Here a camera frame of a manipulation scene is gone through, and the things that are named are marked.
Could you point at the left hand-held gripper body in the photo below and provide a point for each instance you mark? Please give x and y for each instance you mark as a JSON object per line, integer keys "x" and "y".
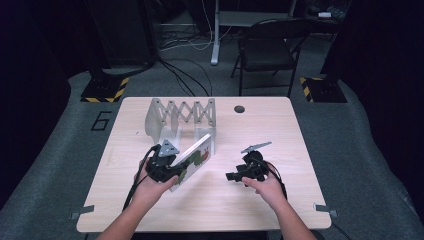
{"x": 163, "y": 163}

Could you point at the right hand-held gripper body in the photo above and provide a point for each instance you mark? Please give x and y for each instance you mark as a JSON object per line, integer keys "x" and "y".
{"x": 253, "y": 165}

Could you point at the white picture board book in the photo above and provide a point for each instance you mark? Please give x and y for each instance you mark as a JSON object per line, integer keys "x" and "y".
{"x": 196, "y": 156}

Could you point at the expandable metal book rack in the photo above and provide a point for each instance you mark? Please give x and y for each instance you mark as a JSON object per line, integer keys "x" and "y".
{"x": 180, "y": 115}

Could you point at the person's right hand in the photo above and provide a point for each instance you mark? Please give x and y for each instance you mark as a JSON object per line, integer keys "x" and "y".
{"x": 268, "y": 190}

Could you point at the person's left hand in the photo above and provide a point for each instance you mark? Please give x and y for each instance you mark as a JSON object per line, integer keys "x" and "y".
{"x": 151, "y": 191}

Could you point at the black yellow striped stand base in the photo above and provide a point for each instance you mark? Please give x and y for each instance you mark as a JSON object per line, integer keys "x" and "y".
{"x": 105, "y": 90}
{"x": 325, "y": 90}

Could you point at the black folding chair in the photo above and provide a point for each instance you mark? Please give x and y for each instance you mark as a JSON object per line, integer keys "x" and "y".
{"x": 266, "y": 50}

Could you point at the white desk leg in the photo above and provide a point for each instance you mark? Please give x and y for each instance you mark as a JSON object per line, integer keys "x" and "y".
{"x": 215, "y": 33}

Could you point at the dark cabinet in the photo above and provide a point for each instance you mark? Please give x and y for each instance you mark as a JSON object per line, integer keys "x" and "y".
{"x": 120, "y": 30}

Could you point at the grey desk top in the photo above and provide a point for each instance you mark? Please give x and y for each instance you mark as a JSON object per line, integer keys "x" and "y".
{"x": 253, "y": 18}

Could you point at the small white device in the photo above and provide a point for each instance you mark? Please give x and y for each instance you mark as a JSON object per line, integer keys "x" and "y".
{"x": 324, "y": 14}

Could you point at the grey table corner bracket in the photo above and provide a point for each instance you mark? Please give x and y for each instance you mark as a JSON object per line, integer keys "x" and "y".
{"x": 326, "y": 210}
{"x": 81, "y": 211}

